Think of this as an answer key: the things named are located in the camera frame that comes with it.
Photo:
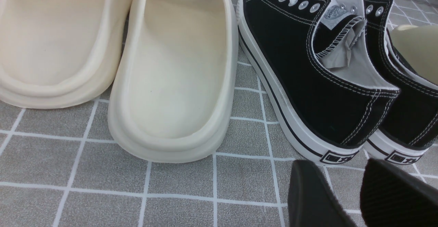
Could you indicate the cream foam slide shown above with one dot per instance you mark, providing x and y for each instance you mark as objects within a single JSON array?
[
  {"x": 59, "y": 53},
  {"x": 172, "y": 96}
]

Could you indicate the black canvas sneaker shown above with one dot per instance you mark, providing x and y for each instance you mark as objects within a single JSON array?
[
  {"x": 312, "y": 58},
  {"x": 410, "y": 124}
]

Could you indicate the olive foam slide left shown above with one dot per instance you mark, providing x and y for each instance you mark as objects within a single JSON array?
[{"x": 419, "y": 46}]

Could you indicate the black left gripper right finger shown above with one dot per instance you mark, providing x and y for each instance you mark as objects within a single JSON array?
[{"x": 390, "y": 197}]

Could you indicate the cream foam slide inner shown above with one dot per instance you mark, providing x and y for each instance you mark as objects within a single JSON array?
[{"x": 172, "y": 96}]

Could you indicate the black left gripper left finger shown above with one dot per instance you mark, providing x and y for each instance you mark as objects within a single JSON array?
[{"x": 311, "y": 202}]

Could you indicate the cream foam slide outer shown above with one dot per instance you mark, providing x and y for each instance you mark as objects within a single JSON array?
[{"x": 59, "y": 53}]

